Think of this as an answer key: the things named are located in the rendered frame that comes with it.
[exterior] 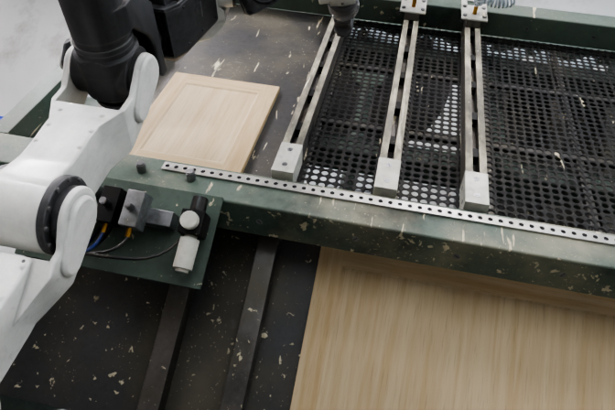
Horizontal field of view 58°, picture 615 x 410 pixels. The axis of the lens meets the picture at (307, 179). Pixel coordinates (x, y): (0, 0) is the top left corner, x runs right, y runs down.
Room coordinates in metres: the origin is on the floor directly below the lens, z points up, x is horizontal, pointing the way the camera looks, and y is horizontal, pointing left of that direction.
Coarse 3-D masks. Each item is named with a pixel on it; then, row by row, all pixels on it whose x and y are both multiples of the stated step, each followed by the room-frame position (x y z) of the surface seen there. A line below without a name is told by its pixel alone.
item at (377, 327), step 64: (320, 256) 1.61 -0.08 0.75; (320, 320) 1.60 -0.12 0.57; (384, 320) 1.58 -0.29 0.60; (448, 320) 1.56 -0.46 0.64; (512, 320) 1.53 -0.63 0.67; (576, 320) 1.51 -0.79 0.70; (320, 384) 1.60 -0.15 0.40; (384, 384) 1.58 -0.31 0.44; (448, 384) 1.55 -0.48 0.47; (512, 384) 1.53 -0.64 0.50; (576, 384) 1.51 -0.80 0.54
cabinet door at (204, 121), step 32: (160, 96) 1.70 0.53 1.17; (192, 96) 1.70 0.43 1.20; (224, 96) 1.70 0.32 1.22; (256, 96) 1.70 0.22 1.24; (160, 128) 1.61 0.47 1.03; (192, 128) 1.61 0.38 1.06; (224, 128) 1.61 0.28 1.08; (256, 128) 1.61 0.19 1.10; (192, 160) 1.53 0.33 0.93; (224, 160) 1.53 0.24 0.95
